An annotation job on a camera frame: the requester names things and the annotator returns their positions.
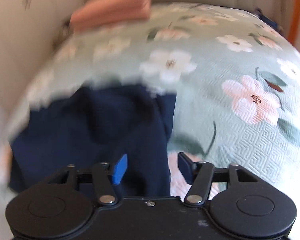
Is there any navy blue striped hoodie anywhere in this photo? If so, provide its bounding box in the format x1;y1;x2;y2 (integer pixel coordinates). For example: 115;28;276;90
9;85;176;197

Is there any floral green bedspread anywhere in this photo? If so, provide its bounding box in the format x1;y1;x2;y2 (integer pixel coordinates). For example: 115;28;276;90
0;2;300;240

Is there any folded pink quilt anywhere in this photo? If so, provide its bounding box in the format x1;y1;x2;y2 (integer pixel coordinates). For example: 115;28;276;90
70;0;152;31

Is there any blue item beside headboard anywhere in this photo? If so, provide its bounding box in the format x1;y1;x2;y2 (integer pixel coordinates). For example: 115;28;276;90
254;8;283;34

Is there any white built-in wardrobe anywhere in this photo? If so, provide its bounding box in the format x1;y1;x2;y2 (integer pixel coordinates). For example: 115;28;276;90
0;0;86;120

